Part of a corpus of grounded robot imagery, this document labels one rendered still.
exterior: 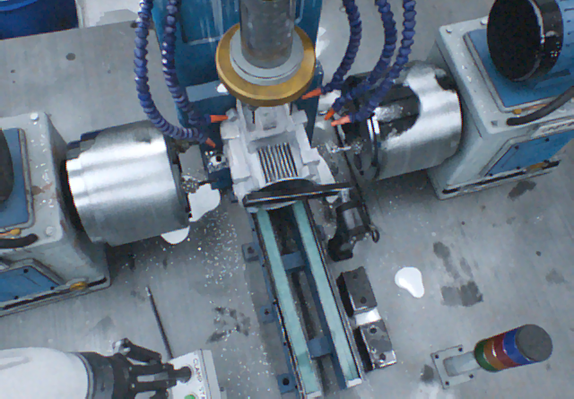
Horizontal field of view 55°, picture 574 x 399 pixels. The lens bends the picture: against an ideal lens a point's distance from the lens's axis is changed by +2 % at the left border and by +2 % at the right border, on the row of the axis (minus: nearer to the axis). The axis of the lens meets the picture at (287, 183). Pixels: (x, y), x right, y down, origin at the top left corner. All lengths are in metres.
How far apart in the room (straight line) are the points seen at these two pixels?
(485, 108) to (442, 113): 0.09
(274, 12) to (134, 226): 0.53
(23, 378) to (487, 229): 1.15
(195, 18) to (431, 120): 0.54
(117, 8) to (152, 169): 1.36
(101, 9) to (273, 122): 1.36
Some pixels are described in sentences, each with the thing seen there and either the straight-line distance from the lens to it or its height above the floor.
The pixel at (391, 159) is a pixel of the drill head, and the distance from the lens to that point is 1.20.
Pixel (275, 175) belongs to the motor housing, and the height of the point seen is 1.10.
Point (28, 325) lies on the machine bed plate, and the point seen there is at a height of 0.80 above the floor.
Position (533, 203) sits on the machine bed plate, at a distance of 1.61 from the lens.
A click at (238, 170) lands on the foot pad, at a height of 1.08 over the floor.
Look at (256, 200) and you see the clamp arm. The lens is 1.13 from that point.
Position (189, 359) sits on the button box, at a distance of 1.08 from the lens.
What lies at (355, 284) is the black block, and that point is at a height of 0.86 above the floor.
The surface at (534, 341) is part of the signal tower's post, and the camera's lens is 1.03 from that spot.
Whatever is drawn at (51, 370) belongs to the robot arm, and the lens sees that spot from 0.77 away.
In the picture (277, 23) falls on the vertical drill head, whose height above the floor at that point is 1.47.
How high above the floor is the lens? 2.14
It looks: 66 degrees down
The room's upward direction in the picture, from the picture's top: 6 degrees clockwise
